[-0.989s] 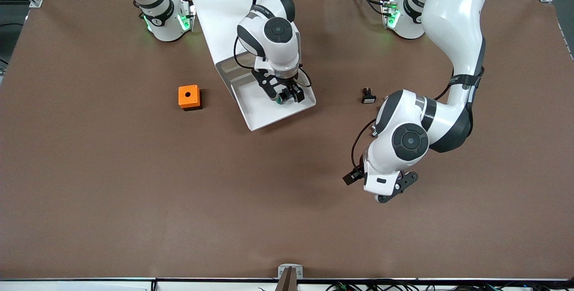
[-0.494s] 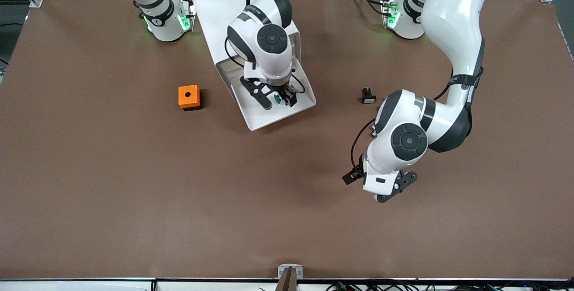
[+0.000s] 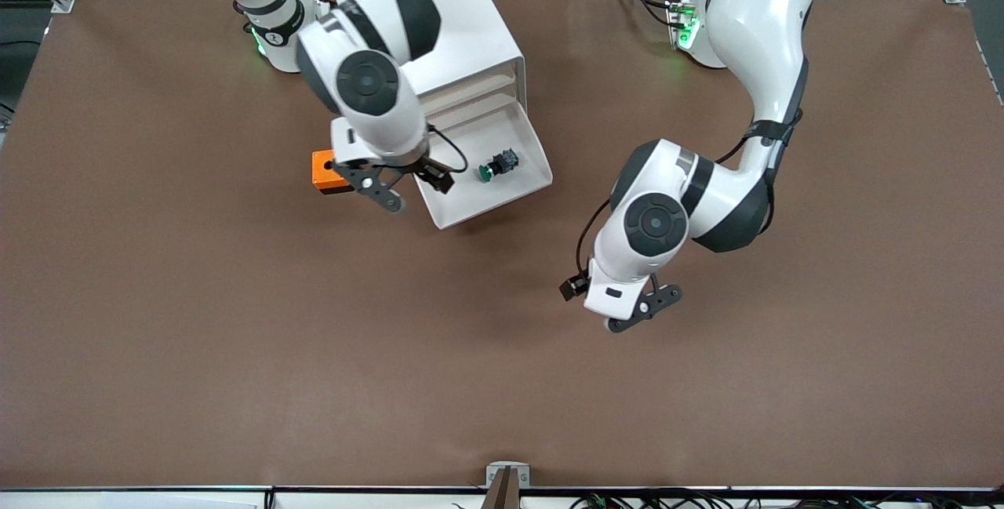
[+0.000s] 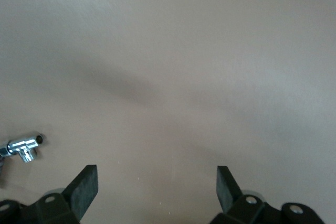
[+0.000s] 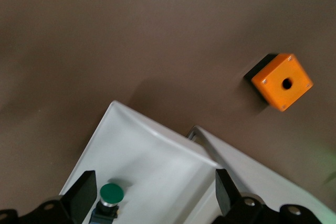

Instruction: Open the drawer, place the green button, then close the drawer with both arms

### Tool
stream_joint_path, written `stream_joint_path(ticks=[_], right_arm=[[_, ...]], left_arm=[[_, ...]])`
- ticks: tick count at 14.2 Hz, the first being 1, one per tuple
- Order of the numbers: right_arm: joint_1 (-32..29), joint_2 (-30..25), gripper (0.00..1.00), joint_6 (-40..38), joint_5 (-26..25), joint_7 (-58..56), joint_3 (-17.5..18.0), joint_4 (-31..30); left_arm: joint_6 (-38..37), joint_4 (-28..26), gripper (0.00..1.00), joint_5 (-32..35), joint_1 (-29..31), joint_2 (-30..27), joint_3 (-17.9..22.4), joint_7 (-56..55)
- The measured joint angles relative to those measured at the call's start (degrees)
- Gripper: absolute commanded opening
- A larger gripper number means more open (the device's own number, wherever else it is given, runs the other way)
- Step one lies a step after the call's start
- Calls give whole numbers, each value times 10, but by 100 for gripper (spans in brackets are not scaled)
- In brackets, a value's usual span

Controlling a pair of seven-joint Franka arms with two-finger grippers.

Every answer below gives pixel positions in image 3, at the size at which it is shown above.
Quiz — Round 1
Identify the grey metal bracket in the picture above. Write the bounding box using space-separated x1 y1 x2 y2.
486 461 531 489

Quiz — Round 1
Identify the brown post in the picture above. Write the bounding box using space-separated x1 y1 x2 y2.
482 467 521 509

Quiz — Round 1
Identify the orange button box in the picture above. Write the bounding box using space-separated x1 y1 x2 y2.
311 150 355 195

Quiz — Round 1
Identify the green push button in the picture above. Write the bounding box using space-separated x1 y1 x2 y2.
478 147 521 183

